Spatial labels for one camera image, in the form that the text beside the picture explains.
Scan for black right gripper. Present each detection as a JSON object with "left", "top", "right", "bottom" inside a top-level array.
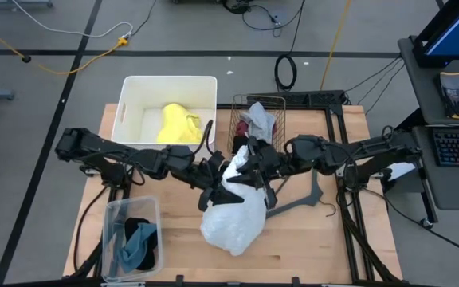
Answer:
[{"left": 226, "top": 136, "right": 291, "bottom": 210}]

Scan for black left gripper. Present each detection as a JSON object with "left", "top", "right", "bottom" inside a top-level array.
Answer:
[{"left": 190, "top": 151, "right": 247, "bottom": 212}]

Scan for white lace cloth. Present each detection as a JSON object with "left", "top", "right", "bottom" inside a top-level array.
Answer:
[{"left": 199, "top": 144, "right": 269, "bottom": 258}]

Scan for maroon cloth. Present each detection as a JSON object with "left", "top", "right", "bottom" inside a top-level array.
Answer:
[{"left": 234, "top": 119, "right": 279, "bottom": 140}]

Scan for light grey cloth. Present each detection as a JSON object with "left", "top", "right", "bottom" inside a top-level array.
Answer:
[{"left": 240, "top": 100, "right": 277, "bottom": 145}]

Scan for yellow cloth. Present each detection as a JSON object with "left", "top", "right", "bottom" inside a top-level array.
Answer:
[{"left": 156, "top": 102, "right": 205, "bottom": 145}]

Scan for long black cloth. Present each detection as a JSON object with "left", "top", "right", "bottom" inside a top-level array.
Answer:
[{"left": 123, "top": 216, "right": 159, "bottom": 272}]

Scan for sage green cloth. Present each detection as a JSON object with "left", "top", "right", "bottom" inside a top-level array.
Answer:
[{"left": 116, "top": 222, "right": 159, "bottom": 274}]

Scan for white perforated plastic bin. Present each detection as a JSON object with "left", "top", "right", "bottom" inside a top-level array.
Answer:
[{"left": 111, "top": 75, "right": 218, "bottom": 155}]

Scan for clear plastic container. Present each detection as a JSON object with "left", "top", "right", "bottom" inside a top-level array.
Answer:
[{"left": 101, "top": 195, "right": 165, "bottom": 284}]

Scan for grey side desk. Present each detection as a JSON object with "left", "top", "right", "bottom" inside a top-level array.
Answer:
[{"left": 396, "top": 35, "right": 459, "bottom": 211}]

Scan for grey work gloves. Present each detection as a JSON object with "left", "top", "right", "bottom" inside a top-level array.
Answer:
[{"left": 432, "top": 71, "right": 459, "bottom": 120}]

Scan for black computer monitor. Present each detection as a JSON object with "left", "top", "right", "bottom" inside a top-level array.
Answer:
[{"left": 411, "top": 0, "right": 459, "bottom": 69}]

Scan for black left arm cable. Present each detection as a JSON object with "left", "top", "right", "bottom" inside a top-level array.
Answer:
[{"left": 198, "top": 119, "right": 215, "bottom": 157}]

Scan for wire mesh basket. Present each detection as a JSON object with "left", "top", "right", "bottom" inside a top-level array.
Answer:
[{"left": 226, "top": 93, "right": 288, "bottom": 155}]

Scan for black aluminium table frame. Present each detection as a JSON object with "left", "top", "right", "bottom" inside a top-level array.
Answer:
[{"left": 216, "top": 90, "right": 404, "bottom": 285}]

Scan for black coiled cable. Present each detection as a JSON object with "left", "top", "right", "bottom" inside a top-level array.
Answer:
[{"left": 273, "top": 0, "right": 307, "bottom": 93}]

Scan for straight yellow cable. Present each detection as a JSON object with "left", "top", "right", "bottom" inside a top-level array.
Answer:
[{"left": 318, "top": 0, "right": 353, "bottom": 92}]

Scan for black tangled floor cable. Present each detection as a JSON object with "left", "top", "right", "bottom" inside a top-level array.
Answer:
[{"left": 221, "top": 0, "right": 283, "bottom": 39}]

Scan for thin black floor cable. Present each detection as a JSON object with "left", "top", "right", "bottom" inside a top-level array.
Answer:
[{"left": 361, "top": 186, "right": 459, "bottom": 262}]

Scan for white cable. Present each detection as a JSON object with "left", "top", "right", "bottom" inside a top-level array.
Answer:
[{"left": 11, "top": 0, "right": 134, "bottom": 40}]

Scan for yellow cable with plug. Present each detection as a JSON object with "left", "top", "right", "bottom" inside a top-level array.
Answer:
[{"left": 0, "top": 15, "right": 129, "bottom": 77}]

